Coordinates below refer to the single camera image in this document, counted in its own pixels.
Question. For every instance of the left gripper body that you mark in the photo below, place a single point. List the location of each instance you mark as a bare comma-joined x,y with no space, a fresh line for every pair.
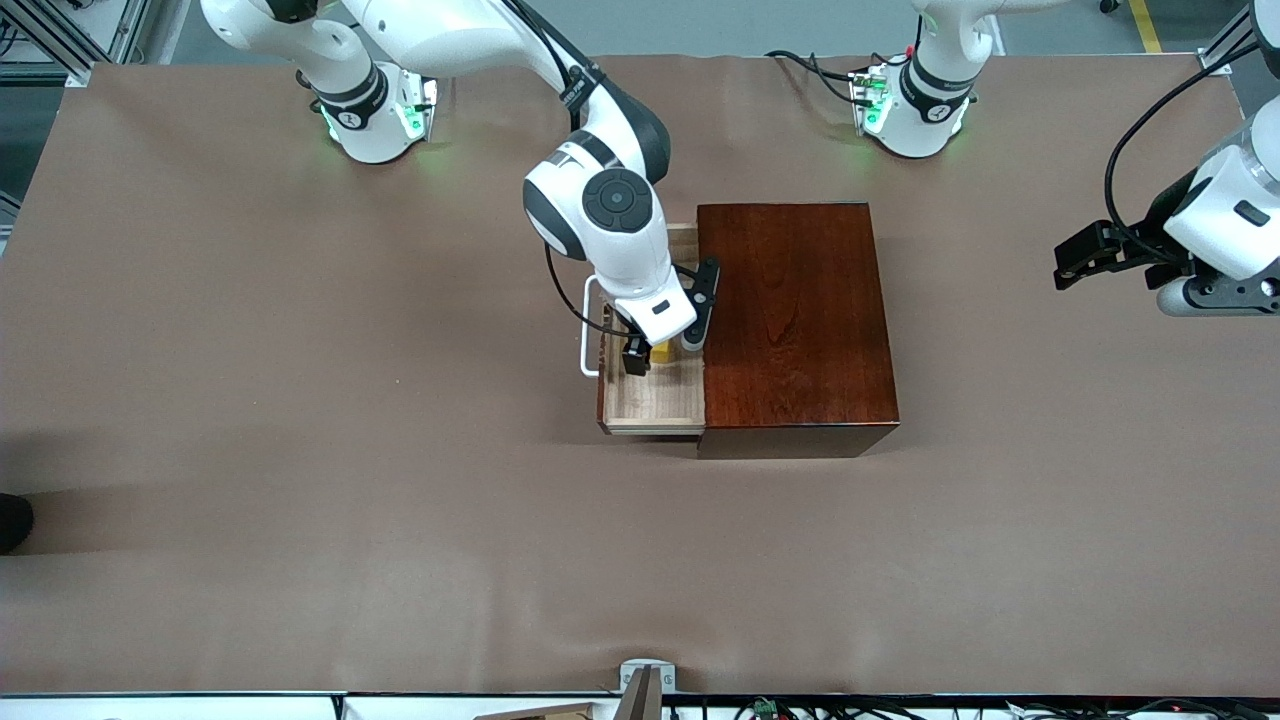
1146,243

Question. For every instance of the yellow block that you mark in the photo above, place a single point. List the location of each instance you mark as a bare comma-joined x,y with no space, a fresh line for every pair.
661,354

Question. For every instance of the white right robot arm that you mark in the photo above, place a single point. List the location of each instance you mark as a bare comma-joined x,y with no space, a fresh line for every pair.
450,35

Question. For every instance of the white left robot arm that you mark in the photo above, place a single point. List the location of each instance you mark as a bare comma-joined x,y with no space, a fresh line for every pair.
930,110

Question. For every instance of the dark wooden cabinet box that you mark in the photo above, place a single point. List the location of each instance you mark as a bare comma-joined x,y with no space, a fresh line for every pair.
800,320

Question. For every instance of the yellow floor tape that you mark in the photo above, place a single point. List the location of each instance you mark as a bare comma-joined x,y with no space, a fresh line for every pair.
1146,25

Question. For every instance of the brown table cover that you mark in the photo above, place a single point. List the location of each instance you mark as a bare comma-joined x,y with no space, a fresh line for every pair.
300,450

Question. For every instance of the light wooden board piece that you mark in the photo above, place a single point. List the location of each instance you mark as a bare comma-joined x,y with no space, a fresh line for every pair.
540,713

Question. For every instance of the black shoe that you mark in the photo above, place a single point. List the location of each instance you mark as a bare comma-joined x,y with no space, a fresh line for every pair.
12,522

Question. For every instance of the grey metal table bracket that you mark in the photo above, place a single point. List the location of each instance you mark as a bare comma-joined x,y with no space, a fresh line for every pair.
78,75
1216,65
648,668

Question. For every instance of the aluminium frame profile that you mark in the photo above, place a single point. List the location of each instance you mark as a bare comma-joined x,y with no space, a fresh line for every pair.
1228,42

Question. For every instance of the grey camera stand bar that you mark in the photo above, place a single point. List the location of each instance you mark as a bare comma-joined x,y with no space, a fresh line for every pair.
640,700

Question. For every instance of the aluminium frame with black bars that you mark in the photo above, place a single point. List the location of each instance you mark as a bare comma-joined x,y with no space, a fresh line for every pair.
110,25

